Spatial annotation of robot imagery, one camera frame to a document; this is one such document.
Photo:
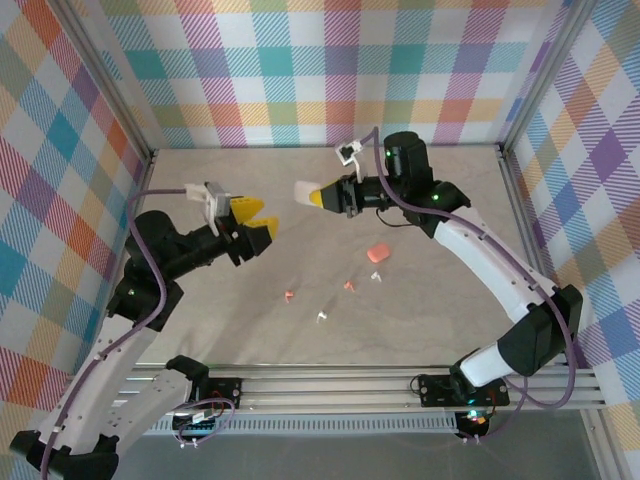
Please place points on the white earbud charging case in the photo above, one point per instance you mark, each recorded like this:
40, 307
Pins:
302, 192

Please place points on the coral earbud charging case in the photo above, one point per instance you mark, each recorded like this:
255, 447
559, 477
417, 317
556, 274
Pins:
378, 252

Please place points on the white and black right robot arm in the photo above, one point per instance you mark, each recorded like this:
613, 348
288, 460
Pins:
480, 250

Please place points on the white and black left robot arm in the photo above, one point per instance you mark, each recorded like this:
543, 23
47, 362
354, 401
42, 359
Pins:
125, 370

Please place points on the green controller board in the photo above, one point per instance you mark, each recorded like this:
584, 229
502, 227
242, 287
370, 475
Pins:
200, 425

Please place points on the small lit controller board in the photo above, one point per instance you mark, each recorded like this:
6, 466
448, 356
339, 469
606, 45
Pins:
475, 419

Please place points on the aluminium side rail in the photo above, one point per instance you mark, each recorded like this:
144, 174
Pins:
145, 180
530, 220

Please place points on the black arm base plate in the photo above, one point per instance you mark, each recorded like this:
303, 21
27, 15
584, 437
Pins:
227, 392
435, 392

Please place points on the aluminium frame post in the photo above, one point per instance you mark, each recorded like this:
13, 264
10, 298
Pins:
545, 75
107, 82

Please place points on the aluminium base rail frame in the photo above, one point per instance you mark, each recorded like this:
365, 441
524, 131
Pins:
325, 387

